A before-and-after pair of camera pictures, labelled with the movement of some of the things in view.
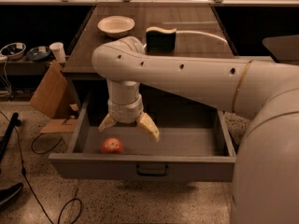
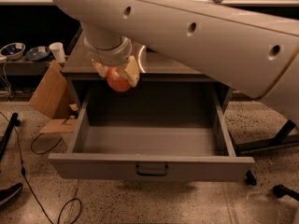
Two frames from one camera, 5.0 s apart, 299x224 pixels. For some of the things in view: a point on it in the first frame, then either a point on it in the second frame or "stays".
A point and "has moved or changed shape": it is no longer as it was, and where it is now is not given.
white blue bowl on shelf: x=14 y=50 stays
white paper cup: x=58 y=49 stays
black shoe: x=9 y=191 stays
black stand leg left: x=14 y=122 stays
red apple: x=111 y=146 has moved or changed shape
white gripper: x=125 y=112 to x=112 y=58
